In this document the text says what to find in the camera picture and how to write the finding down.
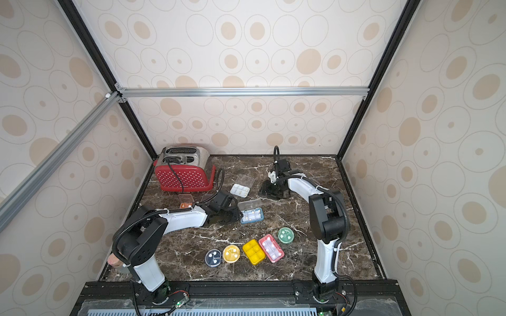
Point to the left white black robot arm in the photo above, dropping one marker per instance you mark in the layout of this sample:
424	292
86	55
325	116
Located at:
136	241

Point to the red rectangular pillbox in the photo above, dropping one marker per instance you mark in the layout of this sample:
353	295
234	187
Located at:
271	248

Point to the light blue rectangular pillbox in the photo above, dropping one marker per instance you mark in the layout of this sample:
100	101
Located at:
252	211

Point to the yellow lidded rectangular pillbox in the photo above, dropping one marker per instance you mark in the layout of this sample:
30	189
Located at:
254	252

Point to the green round pillbox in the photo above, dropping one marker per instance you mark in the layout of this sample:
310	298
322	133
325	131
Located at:
286	235

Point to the rear aluminium frame rail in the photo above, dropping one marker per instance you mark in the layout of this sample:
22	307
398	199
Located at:
255	92

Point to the white pillbox rear clear lid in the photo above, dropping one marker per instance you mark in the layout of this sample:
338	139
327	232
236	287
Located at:
242	186

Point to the red and silver toaster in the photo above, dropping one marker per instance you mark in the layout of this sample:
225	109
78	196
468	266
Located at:
181	169

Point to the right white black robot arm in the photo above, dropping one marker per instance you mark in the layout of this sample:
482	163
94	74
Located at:
329	220

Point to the left aluminium frame rail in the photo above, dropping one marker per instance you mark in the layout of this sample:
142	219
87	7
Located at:
24	192

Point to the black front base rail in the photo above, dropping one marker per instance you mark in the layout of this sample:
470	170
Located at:
363	297

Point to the orange square pillbox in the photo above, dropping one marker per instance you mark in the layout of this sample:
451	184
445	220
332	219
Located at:
186	201

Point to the yellow round pillbox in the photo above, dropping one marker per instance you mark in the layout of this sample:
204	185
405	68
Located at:
231	254

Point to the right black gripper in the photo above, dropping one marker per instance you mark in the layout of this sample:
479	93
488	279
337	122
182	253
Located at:
273	187

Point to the aluminium frame rail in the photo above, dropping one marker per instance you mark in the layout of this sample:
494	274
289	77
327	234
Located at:
255	92
24	192

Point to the dark blue round pillbox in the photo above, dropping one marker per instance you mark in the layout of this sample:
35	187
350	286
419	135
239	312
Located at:
213	258

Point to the pink capped clear bottle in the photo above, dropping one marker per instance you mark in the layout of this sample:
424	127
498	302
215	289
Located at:
116	263

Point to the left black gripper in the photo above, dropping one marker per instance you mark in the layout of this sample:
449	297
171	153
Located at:
238	215

